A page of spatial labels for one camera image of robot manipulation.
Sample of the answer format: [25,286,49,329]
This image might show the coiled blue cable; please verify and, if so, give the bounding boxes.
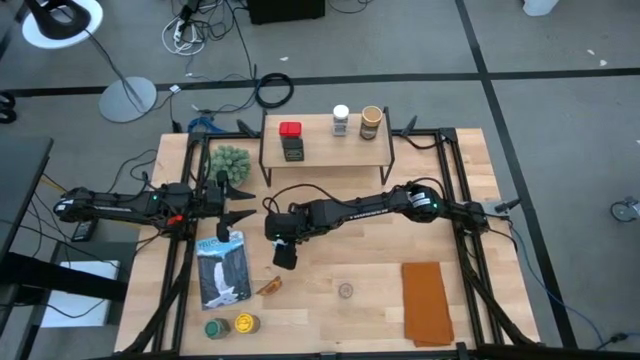
[187,115,226,135]

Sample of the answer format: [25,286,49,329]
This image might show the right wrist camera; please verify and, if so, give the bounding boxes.
[272,242,300,271]

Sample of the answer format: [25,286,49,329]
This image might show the grey caster wheel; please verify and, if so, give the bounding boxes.
[609,195,640,224]

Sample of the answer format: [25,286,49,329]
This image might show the long blue cable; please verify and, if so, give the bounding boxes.
[507,224,609,351]

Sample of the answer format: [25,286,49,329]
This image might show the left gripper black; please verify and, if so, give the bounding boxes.
[203,179,258,226]

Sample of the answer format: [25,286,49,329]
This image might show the black aluminium table frame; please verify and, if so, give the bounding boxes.
[119,127,539,360]

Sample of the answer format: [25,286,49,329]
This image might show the black chair wheels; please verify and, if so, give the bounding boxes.
[0,92,17,125]

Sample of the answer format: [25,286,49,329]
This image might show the black power adapter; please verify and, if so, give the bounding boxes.
[70,214,100,244]

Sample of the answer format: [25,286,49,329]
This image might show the dark green spice tin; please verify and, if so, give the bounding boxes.
[279,137,306,163]

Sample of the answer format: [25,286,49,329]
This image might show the black desk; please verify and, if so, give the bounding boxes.
[0,133,130,360]

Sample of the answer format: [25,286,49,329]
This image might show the black box on floor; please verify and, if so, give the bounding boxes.
[246,0,326,26]

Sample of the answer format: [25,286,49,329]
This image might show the right arm grey base plate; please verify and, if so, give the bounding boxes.
[479,197,521,217]

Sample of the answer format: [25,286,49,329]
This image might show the black mounted camera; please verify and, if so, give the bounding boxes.
[398,114,419,137]
[235,118,262,139]

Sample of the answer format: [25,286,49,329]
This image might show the tan-lid spice jar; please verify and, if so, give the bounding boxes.
[358,104,385,141]

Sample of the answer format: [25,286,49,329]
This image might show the black plug with cable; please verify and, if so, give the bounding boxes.
[594,330,640,351]

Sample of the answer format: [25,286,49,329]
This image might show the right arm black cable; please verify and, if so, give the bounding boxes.
[262,183,361,215]

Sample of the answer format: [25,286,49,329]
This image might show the folded orange cloth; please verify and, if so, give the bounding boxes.
[400,260,456,349]

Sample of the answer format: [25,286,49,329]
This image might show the yellow cable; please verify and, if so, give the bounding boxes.
[39,174,141,231]

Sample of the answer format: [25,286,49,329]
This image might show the green succulent in patterned pot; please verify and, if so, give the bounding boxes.
[203,143,253,190]

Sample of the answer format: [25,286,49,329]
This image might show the white container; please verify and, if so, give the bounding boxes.
[522,0,560,17]

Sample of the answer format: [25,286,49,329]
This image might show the white box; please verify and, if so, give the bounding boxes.
[39,259,121,330]

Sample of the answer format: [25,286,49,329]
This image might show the orange taco seasoning packet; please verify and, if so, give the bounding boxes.
[256,276,285,297]

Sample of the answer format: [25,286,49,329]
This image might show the wooden shelf black metal legs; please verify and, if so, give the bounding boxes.
[258,105,396,187]

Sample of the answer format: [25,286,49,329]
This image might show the floor lamp with round base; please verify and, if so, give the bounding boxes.
[20,0,159,125]

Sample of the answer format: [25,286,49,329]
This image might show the red-lid spice tin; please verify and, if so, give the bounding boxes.
[277,121,304,140]

